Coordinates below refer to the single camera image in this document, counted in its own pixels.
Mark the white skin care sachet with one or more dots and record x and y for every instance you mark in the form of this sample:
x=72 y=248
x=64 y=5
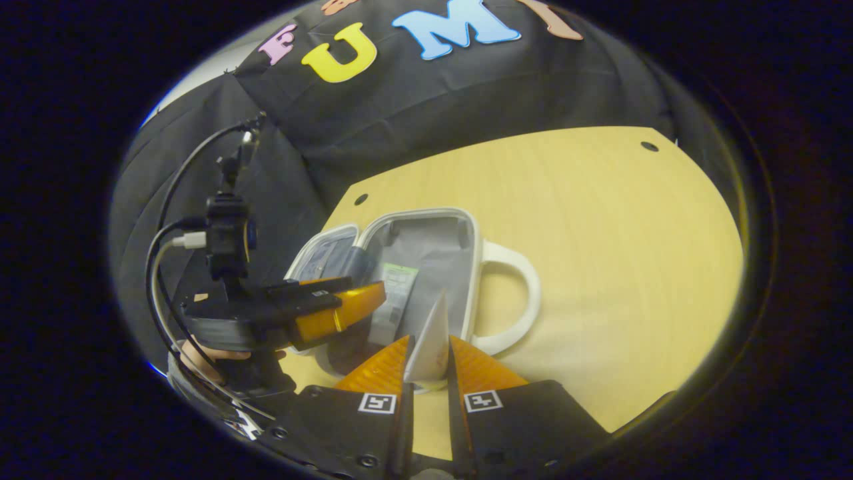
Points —
x=430 y=353

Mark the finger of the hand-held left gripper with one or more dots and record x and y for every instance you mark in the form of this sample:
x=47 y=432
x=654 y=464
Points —
x=313 y=286
x=346 y=310

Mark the small white suitcase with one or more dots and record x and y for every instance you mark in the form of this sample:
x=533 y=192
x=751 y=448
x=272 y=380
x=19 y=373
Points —
x=433 y=253

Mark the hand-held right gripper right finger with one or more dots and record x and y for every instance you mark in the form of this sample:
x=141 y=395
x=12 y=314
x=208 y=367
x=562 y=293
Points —
x=458 y=433

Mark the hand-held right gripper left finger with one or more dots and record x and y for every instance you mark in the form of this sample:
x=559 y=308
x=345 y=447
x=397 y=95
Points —
x=402 y=440

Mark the black backdrop cloth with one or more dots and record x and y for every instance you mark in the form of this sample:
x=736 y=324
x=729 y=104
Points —
x=433 y=113

